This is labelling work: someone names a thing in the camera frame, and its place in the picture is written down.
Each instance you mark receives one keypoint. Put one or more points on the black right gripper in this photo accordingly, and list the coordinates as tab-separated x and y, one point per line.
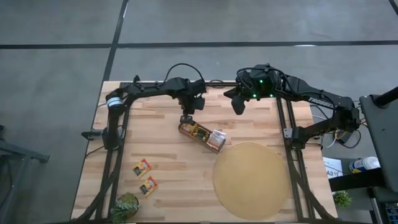
239	104

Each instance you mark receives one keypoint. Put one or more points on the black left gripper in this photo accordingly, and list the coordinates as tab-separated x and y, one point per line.
191	102

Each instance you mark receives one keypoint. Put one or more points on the green-yellow foil tea packet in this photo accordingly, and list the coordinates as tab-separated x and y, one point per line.
202	133

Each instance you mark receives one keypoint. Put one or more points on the white-orange Tazo tea packet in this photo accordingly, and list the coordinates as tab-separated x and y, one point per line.
216	139

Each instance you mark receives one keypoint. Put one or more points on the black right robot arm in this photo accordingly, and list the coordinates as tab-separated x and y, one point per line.
320	101

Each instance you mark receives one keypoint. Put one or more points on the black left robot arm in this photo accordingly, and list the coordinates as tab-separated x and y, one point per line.
149	88

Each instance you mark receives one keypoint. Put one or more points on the brown wooden organizer box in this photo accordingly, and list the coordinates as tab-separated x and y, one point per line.
203	144

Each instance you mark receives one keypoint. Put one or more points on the round woven beige placemat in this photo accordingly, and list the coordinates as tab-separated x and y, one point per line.
252	183

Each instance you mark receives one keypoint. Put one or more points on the potted succulent plant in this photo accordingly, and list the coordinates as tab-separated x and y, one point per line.
124	207

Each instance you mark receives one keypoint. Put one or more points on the black power adapter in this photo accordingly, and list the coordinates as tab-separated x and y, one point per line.
344	136

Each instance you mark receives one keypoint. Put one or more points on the white paper sheet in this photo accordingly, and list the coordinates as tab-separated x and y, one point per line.
332	168

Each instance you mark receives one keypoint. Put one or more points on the white canister with blue label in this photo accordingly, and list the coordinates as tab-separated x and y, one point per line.
363	164

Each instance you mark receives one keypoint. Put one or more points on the small green artificial plant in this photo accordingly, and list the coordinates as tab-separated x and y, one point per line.
342	199

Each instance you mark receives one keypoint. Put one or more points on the black shelf bar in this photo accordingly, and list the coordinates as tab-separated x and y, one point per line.
357	180

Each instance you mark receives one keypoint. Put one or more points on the dark grey metal table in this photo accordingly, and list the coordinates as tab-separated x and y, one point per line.
31	155

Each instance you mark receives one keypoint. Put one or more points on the dark grey panel with pole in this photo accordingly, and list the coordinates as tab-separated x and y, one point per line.
382	140

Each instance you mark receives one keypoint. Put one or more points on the black metal table frame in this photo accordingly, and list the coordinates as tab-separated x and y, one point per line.
292	174

